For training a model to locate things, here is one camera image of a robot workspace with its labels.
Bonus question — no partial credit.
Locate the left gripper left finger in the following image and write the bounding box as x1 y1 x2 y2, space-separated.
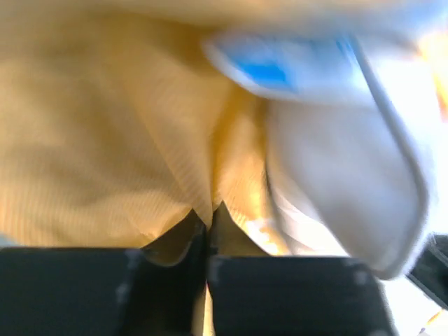
1 212 207 335

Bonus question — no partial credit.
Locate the yellow pillowcase with blue lining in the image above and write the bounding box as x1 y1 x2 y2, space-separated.
0 0 448 336

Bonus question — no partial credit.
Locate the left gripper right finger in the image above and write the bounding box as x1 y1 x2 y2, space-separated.
206 204 394 336

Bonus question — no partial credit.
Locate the white pillow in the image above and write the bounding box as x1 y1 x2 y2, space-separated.
204 31 446 279

